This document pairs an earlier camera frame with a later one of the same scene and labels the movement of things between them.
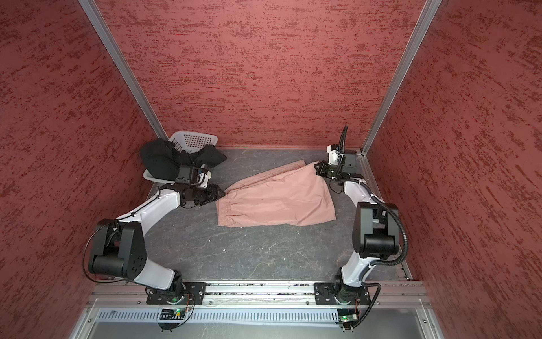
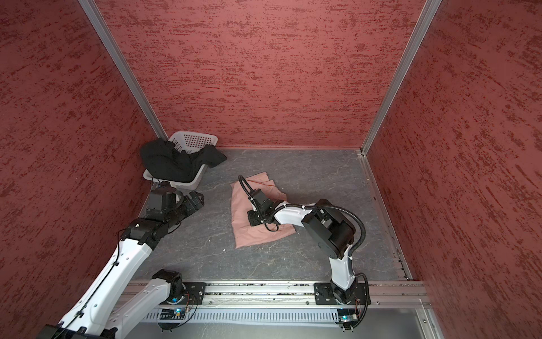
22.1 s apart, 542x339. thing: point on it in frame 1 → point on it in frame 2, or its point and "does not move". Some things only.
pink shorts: (291, 192) → (245, 234)
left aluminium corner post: (130, 73) does not move
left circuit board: (174, 313) does not move
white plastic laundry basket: (189, 141) does not move
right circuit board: (347, 315) does not move
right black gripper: (322, 171) → (253, 218)
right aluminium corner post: (430, 10) does not move
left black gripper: (212, 193) → (190, 206)
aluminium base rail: (129, 294) does not move
